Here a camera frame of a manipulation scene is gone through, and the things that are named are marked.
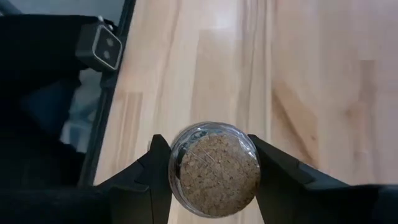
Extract black padded seat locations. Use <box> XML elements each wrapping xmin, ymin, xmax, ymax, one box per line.
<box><xmin>0</xmin><ymin>14</ymin><xmax>103</xmax><ymax>187</ymax></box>

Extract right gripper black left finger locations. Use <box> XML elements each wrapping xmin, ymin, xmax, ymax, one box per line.
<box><xmin>107</xmin><ymin>134</ymin><xmax>173</xmax><ymax>224</ymax></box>

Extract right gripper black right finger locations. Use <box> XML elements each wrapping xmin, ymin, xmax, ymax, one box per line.
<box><xmin>248</xmin><ymin>134</ymin><xmax>374</xmax><ymax>224</ymax></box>

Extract black aluminium table frame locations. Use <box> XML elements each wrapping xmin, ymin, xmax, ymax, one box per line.
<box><xmin>76</xmin><ymin>0</ymin><xmax>137</xmax><ymax>187</ymax></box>

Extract black table-level camera box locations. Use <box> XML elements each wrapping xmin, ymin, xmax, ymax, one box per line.
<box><xmin>75</xmin><ymin>17</ymin><xmax>124</xmax><ymax>73</ymax></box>

